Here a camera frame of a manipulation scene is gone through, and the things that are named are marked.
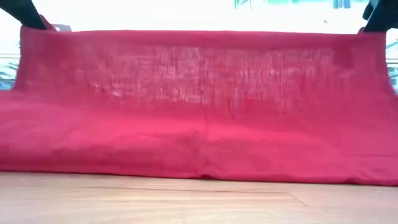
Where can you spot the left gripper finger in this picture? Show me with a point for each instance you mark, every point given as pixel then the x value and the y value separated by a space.
pixel 21 14

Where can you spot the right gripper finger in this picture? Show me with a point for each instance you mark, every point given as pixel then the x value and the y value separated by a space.
pixel 384 15

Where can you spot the red cloth towel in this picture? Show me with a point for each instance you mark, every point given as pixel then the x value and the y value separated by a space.
pixel 199 124

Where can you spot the long ceiling light strip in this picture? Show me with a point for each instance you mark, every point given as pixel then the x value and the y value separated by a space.
pixel 7 56

